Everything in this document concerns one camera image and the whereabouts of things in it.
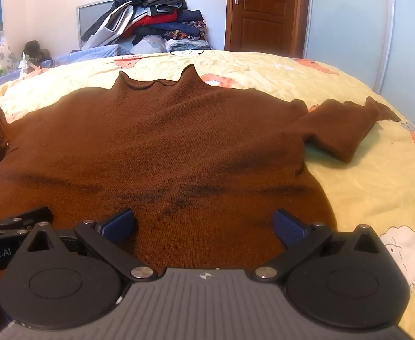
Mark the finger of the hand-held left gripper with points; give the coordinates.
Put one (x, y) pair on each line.
(16, 219)

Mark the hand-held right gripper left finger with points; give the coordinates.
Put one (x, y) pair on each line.
(120, 221)

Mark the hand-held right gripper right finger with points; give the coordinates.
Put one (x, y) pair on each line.
(289, 228)

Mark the brown knitted sweater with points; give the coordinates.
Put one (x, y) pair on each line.
(179, 141)

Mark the pile of mixed clothes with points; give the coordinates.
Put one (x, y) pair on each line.
(158, 17)

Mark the yellow cartoon printed bed sheet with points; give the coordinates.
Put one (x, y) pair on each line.
(370, 184)

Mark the floral grey pillow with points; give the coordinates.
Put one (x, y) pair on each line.
(0, 56)

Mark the dark plush toy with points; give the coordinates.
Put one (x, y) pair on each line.
(34, 49)

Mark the blue quilted blanket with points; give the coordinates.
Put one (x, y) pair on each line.
(94, 52)

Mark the grey framed panel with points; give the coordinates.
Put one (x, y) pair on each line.
(89, 17)

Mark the white sliding wardrobe door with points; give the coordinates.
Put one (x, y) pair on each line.
(349, 24)

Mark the brown wooden door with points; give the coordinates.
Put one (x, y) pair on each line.
(264, 14)

